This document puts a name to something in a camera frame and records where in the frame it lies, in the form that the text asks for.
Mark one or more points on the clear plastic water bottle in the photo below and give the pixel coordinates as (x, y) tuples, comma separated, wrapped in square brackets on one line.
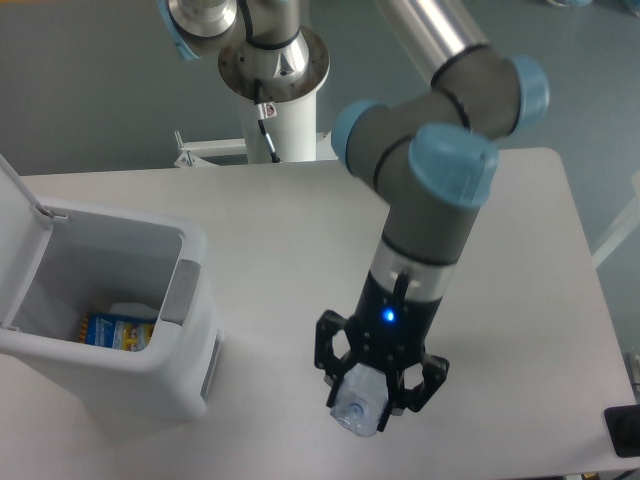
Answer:
[(361, 400)]

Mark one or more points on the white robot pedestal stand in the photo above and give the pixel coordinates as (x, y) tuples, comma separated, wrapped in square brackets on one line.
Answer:
[(277, 97)]

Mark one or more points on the black device at table edge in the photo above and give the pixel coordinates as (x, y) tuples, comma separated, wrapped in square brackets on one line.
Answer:
[(623, 426)]

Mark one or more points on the blue snack package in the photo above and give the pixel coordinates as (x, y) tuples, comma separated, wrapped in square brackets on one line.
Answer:
[(116, 331)]

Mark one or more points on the white plastic trash can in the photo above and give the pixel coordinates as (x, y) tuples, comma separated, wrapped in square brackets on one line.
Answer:
[(62, 259)]

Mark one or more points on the white frame leg at right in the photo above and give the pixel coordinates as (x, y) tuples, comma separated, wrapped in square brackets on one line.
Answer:
[(623, 225)]

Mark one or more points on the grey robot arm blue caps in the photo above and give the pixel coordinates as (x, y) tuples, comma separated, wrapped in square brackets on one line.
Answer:
[(431, 159)]

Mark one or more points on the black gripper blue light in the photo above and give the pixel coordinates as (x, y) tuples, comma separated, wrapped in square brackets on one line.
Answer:
[(388, 334)]

